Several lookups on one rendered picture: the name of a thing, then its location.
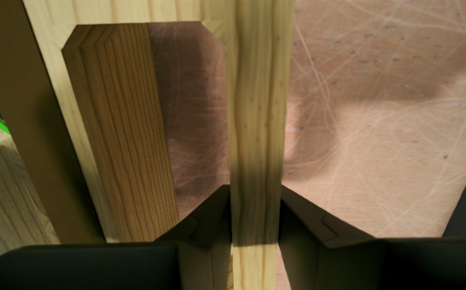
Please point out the wooden maze board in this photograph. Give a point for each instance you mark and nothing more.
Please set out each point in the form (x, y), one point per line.
(78, 113)

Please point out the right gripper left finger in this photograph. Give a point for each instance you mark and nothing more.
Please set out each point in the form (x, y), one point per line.
(200, 261)

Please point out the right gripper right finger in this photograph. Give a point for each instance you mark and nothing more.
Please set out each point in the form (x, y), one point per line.
(323, 252)

